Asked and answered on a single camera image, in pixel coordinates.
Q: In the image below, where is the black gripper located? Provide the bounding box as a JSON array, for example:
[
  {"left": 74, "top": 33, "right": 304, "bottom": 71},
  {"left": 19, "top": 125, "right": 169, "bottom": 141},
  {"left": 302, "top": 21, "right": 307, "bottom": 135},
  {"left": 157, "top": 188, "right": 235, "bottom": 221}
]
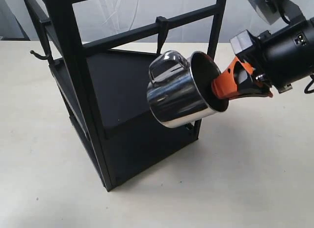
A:
[{"left": 211, "top": 30, "right": 292, "bottom": 100}]

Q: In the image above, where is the stainless steel mug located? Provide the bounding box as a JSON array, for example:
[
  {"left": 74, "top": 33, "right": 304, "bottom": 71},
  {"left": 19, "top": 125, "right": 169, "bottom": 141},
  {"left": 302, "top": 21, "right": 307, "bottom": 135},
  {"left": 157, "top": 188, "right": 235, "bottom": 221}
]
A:
[{"left": 147, "top": 51, "right": 229, "bottom": 128}]

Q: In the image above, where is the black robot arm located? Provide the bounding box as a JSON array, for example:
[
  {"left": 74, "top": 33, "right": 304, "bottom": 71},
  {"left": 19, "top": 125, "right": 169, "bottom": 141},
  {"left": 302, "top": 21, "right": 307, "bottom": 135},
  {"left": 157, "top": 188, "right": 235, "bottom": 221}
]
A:
[{"left": 211, "top": 19, "right": 314, "bottom": 100}]

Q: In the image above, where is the black plastic hook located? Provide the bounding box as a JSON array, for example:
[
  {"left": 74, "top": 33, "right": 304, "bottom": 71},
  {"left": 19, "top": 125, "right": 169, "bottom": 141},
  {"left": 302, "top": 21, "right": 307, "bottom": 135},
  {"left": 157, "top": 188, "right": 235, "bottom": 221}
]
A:
[{"left": 156, "top": 16, "right": 169, "bottom": 55}]

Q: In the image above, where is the black metal shelf rack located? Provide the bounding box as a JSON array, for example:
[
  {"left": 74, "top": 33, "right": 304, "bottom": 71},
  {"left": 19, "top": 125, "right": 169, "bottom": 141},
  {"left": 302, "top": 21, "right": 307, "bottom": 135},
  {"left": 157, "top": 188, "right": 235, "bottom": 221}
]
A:
[{"left": 24, "top": 0, "right": 226, "bottom": 191}]

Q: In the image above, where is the black metal hook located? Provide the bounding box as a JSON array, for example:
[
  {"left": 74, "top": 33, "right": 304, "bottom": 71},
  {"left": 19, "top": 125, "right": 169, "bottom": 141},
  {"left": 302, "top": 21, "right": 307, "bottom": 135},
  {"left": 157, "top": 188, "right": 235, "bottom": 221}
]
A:
[{"left": 30, "top": 19, "right": 54, "bottom": 64}]

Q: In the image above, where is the black cable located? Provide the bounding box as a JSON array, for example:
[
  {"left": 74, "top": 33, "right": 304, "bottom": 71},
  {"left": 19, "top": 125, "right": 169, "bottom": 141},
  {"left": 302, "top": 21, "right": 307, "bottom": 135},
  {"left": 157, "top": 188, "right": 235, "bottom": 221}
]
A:
[{"left": 304, "top": 74, "right": 314, "bottom": 95}]

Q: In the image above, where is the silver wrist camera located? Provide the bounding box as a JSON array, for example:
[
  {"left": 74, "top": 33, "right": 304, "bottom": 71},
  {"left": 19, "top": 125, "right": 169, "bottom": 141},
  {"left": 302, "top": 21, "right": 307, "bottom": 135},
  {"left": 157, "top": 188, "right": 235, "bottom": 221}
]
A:
[{"left": 248, "top": 0, "right": 306, "bottom": 25}]

